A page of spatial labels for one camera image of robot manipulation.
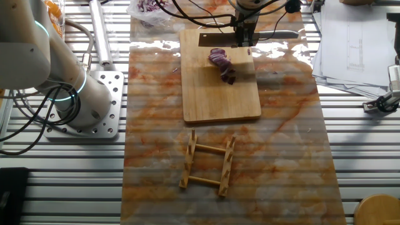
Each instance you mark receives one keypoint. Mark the wrist camera on grey bracket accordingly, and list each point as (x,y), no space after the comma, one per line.
(292,5)

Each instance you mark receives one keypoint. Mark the steel cleaver knife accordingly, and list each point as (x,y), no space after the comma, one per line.
(278,34)

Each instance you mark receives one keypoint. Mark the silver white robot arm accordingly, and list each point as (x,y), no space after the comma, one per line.
(25,47)

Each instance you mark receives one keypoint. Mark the orange marble pattern mat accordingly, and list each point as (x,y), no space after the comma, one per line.
(281,187)

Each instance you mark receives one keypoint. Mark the black box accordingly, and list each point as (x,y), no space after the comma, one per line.
(12,197)

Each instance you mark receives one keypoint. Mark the wooden peg knife rack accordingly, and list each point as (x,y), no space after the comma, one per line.
(225,175)

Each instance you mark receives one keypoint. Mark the metal clamp tool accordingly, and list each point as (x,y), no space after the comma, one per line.
(382,103)

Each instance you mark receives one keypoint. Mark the red onion wedge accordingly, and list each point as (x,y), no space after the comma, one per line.
(222,64)

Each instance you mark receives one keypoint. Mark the plastic bag of chopped onion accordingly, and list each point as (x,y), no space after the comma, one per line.
(150,11)

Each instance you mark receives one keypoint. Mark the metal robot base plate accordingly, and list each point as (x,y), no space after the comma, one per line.
(117,103)

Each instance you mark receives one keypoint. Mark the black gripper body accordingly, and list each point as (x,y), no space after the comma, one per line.
(247,20)

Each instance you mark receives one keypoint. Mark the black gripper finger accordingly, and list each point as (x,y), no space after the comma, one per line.
(245,33)
(245,42)

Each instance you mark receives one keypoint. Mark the wooden cutting board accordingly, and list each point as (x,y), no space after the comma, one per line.
(218,100)

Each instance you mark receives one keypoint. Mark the clear plastic fruit container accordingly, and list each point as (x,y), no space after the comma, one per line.
(56,15)

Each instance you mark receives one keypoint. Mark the white paper stack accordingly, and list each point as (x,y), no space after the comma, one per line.
(353,40)

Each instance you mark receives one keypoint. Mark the wooden mug tree stand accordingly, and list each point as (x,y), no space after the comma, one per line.
(378,211)

